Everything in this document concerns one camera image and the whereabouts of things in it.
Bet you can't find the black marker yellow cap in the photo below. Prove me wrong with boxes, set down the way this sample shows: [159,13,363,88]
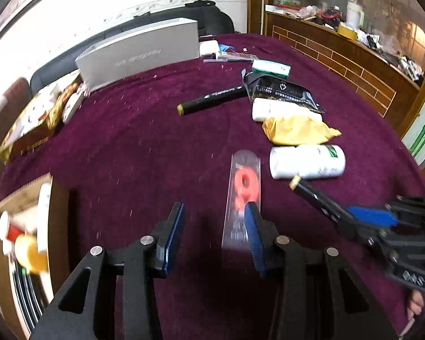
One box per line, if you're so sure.
[289,175,356,226]

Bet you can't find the white bottle green label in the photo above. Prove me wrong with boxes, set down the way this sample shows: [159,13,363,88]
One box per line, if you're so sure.
[269,144,346,180]

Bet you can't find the yellow snack packet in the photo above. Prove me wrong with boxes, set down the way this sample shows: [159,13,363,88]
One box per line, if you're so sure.
[262,115,342,146]

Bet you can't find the red ring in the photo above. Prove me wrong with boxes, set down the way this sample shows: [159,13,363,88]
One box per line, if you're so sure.
[221,149,262,250]

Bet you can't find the white tube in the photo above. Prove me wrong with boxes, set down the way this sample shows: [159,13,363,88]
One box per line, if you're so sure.
[252,97,322,122]

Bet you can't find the black foil snack packet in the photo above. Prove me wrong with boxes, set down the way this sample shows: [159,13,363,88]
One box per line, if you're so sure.
[241,69,326,114]

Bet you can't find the brown cardboard tray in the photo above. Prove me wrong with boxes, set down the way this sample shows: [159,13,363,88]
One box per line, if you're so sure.
[0,174,70,339]

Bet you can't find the maroon table cloth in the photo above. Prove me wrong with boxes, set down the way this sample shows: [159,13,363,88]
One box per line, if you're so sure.
[0,33,425,340]

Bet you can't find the green white small box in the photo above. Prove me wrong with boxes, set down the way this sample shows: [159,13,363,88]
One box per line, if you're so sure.
[252,59,291,78]

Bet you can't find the white power strip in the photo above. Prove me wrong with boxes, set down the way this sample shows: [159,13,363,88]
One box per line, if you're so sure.
[62,83,90,124]

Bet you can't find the black marker olive cap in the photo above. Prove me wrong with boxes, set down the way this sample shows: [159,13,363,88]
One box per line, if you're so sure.
[177,86,247,116]

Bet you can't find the white cup with straw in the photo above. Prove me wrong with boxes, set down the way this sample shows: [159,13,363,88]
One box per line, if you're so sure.
[346,0,365,29]

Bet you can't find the clear pen packet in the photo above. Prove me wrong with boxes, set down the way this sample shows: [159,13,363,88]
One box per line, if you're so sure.
[203,52,259,63]

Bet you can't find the brown armchair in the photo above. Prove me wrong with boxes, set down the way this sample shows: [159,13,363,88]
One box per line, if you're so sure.
[0,78,30,182]

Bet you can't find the white power adapter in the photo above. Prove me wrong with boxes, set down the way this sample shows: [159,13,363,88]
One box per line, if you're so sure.
[199,40,220,57]

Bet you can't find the large grey box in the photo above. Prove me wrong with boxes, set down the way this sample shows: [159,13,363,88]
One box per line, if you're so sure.
[75,18,199,91]

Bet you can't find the black sofa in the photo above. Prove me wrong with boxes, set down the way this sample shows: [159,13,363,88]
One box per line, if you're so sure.
[29,0,236,95]

